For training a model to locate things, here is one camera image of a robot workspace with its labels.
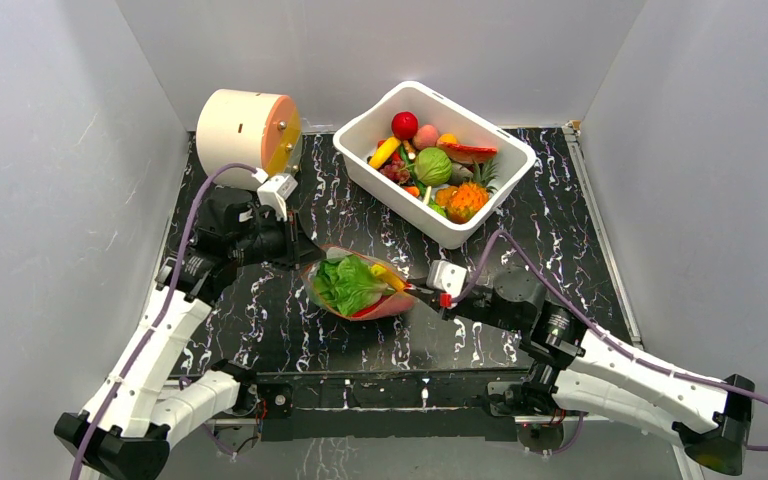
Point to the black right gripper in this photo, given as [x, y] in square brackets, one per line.
[443, 307]

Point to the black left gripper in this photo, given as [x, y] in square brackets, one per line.
[299, 247]

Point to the napa cabbage toy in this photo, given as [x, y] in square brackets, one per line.
[346, 285]

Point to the clear zip bag orange zipper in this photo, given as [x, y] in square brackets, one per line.
[398, 303]

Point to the yellow banana toy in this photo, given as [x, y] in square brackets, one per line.
[384, 151]
[387, 276]

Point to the long red chili toy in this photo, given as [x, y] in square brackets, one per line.
[368, 311]

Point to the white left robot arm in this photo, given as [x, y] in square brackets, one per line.
[127, 430]

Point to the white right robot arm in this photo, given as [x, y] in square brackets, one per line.
[576, 369]

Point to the cream round drum appliance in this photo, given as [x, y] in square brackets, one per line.
[257, 129]

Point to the pineapple toy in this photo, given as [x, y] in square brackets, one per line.
[483, 174]

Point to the grape bunch toy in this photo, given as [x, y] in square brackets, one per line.
[397, 172]

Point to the round green cabbage toy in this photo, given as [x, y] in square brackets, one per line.
[432, 167]

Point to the watermelon slice toy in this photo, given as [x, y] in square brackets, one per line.
[466, 154]

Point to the orange fruit toy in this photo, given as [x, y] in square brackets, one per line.
[447, 138]

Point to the red apple toy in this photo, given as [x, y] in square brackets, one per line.
[404, 125]

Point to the peach toy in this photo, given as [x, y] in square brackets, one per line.
[426, 136]

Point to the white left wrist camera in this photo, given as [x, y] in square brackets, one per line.
[275, 192]

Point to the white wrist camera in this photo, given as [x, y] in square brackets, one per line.
[447, 280]
[275, 192]

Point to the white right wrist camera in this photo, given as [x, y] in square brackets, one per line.
[447, 280]

